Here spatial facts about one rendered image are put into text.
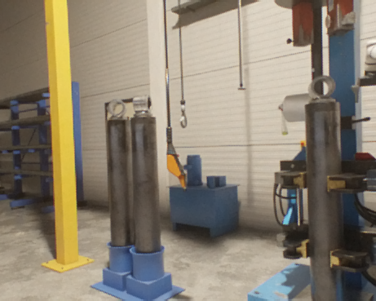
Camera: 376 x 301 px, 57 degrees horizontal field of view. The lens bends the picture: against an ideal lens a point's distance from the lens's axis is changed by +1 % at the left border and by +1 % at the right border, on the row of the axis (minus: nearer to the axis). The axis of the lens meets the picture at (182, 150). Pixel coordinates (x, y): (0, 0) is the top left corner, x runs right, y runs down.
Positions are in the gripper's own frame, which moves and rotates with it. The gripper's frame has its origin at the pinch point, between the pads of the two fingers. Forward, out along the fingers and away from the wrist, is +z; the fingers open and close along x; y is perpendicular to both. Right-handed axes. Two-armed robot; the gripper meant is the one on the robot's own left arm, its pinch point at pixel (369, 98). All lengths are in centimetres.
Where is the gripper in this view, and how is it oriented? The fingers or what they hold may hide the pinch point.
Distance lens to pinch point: 239.7
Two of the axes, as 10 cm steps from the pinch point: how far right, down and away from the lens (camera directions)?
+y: 1.8, -4.5, 8.8
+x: -9.8, 0.3, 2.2
